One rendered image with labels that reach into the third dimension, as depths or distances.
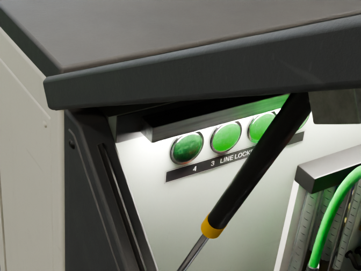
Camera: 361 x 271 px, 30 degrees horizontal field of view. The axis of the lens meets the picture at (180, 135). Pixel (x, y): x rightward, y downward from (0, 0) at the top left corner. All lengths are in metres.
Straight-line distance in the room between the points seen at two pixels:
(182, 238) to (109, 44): 0.30
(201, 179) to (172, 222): 0.07
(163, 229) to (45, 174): 0.17
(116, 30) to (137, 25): 0.03
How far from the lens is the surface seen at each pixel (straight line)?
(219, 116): 0.81
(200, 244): 0.63
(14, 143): 0.98
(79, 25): 0.85
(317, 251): 1.01
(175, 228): 0.92
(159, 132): 0.76
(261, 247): 1.07
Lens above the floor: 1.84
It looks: 32 degrees down
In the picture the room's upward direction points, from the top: 6 degrees clockwise
